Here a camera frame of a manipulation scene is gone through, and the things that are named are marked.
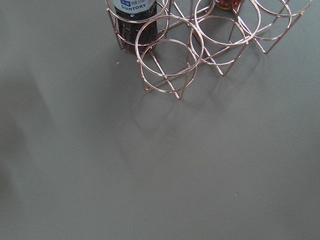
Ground tea bottle in rack left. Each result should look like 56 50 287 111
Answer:
112 0 158 54

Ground tea bottle in rack right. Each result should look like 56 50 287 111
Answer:
215 0 243 10

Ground rose gold wire bottle rack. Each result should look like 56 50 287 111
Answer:
105 0 312 99

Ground tea bottle in rack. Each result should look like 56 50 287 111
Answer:
215 0 243 10
112 0 158 54

